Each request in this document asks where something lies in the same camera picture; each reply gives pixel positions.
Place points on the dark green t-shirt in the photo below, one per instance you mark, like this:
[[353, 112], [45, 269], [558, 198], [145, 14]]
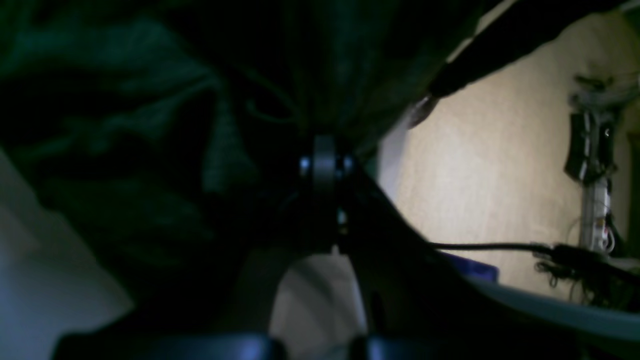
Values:
[[164, 130]]

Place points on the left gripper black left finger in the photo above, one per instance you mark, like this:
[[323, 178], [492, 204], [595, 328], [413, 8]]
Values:
[[223, 314]]

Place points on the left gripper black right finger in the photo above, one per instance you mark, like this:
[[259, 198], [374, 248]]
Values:
[[418, 306]]

